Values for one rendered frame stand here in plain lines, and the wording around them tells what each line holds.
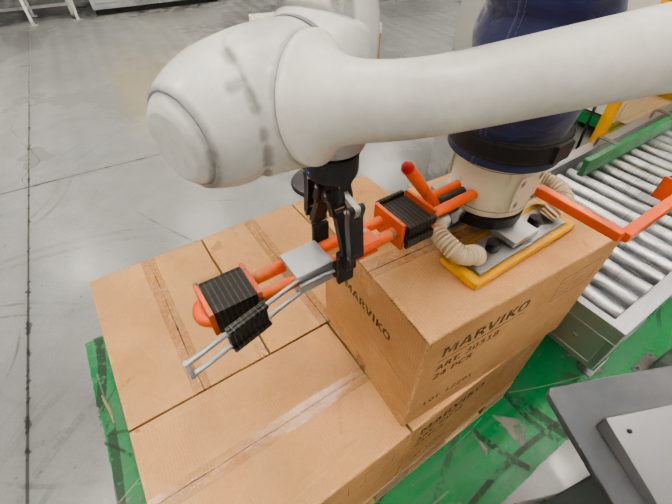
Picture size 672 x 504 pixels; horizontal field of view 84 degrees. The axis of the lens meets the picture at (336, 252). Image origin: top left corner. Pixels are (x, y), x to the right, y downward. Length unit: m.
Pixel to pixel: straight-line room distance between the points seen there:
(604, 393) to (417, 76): 0.88
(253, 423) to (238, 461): 0.09
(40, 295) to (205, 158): 2.24
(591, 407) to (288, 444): 0.68
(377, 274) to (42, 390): 1.64
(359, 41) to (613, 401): 0.88
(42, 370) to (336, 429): 1.47
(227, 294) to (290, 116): 0.36
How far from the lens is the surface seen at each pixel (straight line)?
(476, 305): 0.79
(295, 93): 0.28
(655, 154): 2.58
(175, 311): 1.33
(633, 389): 1.08
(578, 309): 1.40
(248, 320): 0.55
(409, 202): 0.74
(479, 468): 1.67
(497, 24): 0.71
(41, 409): 2.05
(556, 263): 0.94
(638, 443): 0.97
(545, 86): 0.30
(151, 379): 1.22
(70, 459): 1.88
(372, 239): 0.66
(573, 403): 0.99
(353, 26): 0.41
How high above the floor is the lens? 1.53
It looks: 45 degrees down
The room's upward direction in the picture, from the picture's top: straight up
